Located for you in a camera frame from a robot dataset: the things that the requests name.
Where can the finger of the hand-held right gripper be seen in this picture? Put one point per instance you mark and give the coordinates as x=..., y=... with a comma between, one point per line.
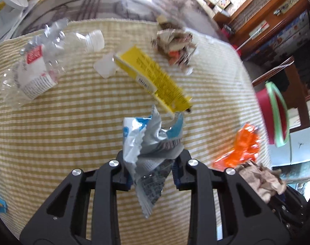
x=285, y=206

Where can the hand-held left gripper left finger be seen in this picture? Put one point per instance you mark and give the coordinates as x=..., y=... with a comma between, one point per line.
x=114, y=173

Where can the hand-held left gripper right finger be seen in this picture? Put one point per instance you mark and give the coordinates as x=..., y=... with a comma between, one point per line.
x=185, y=171

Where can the brown paper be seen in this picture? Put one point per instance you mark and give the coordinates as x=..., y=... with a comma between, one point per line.
x=262, y=181

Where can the blue silver snack wrapper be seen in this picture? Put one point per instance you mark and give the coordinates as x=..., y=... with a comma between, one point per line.
x=144, y=143

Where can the red bin with green rim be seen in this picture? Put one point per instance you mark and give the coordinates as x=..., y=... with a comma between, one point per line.
x=270, y=107

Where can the yellow checked mat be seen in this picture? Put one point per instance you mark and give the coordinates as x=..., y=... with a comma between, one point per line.
x=68, y=132

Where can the orange snack wrapper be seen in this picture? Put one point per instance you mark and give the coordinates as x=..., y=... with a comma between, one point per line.
x=247, y=145

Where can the yellow long box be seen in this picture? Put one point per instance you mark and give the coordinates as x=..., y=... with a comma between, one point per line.
x=155, y=79

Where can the small white plastic cup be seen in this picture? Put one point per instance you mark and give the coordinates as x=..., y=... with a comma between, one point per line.
x=105, y=66

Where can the dark wooden chair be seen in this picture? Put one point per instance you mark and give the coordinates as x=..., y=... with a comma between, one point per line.
x=293, y=81

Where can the crumpled foil wrapper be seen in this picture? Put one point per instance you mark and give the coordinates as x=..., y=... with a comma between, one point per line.
x=173, y=46

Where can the crushed clear plastic bottle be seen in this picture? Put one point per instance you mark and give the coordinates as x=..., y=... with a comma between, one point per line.
x=34, y=66

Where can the red bucket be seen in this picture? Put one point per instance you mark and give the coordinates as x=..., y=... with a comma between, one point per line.
x=225, y=29

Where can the grey patterned table cover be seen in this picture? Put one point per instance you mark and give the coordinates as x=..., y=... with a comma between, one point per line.
x=119, y=5

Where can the framed picture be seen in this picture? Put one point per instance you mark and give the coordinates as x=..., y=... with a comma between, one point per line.
x=224, y=2

